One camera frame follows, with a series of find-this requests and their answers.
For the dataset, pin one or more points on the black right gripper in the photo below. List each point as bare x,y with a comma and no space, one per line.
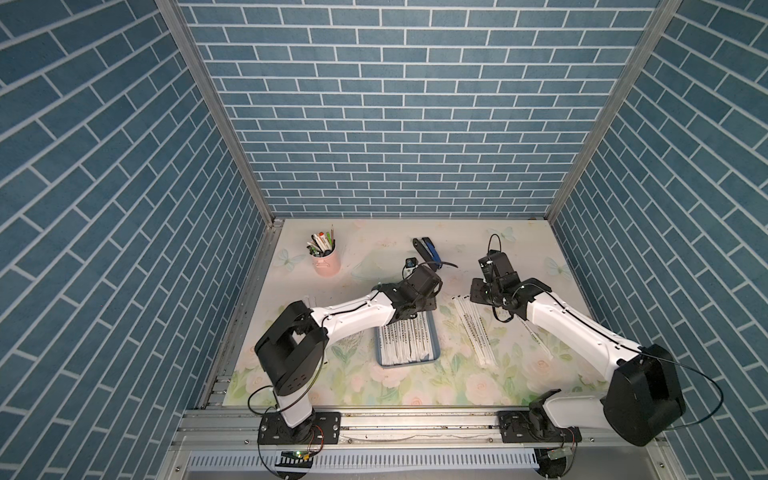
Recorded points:
475,285

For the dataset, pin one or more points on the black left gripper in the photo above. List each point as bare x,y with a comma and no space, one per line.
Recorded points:
430,301

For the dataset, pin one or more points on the white straw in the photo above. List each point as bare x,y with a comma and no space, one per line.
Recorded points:
395,342
386,346

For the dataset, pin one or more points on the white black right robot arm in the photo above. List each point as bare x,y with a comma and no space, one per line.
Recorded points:
644,395

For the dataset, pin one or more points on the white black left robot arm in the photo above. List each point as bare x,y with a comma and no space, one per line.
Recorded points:
292,349

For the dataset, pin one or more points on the blue storage box tray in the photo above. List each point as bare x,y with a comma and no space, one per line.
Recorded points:
418,342

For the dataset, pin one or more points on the white straws pile right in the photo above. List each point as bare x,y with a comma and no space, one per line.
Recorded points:
475,331

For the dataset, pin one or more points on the blue black stapler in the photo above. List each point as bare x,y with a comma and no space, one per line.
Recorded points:
427,250

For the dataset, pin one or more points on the pink pen cup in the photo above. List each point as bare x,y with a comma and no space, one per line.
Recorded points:
328,265

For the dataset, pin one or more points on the pens in cup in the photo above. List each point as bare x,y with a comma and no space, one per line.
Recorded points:
321,244

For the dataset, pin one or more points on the white ribbed cable duct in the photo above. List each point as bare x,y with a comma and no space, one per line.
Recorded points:
344,461

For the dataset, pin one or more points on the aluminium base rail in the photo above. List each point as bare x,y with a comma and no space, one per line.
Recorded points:
230,428

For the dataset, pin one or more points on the aluminium corner post right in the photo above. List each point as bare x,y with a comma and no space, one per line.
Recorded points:
657,24

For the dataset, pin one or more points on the aluminium corner post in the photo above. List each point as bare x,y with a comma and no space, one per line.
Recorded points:
657,24
175,21

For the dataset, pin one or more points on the aluminium corner post left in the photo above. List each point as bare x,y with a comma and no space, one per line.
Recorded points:
175,21

